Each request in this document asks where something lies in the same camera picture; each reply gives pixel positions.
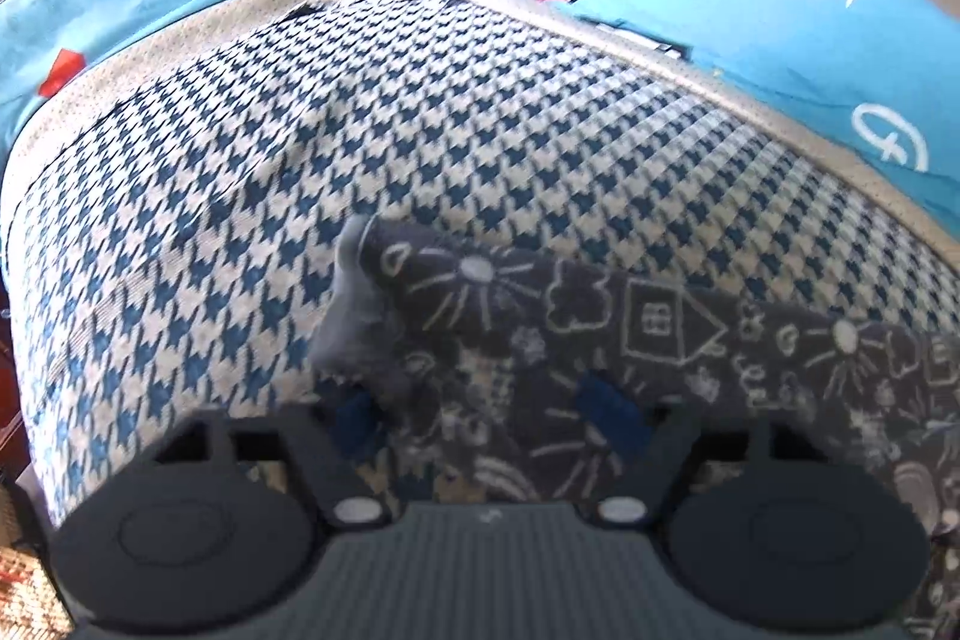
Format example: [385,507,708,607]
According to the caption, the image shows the patterned floor rug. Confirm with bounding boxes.
[0,482,55,640]

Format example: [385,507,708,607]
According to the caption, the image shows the grey patterned fleece jacket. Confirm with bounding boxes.
[311,212,960,633]

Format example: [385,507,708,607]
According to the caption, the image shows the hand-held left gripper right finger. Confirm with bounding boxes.
[574,370,826,531]

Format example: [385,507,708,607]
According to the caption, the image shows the houndstooth sofa seat cover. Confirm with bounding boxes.
[0,0,960,528]

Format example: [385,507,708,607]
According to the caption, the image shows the blue printed sofa cover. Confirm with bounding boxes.
[0,0,960,229]

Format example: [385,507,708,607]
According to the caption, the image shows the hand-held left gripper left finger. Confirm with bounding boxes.
[150,385,395,531]

